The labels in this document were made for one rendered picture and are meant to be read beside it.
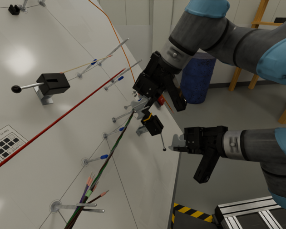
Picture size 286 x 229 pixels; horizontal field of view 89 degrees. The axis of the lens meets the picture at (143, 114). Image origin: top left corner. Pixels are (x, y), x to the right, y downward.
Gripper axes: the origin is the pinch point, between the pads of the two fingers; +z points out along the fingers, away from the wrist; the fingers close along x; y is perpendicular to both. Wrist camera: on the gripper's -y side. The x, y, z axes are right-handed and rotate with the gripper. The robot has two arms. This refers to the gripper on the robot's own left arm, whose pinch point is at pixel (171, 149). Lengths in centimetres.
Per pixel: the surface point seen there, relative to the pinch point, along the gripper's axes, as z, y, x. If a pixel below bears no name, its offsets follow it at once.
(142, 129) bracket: 5.0, 6.9, 10.4
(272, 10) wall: 2, 254, -278
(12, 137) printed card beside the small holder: -2.8, 1.9, 45.2
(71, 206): -10.1, -9.1, 35.6
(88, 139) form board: 1.1, 2.2, 30.7
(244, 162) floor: 33, -16, -166
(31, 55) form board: 2, 21, 45
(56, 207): -5.2, -10.5, 36.9
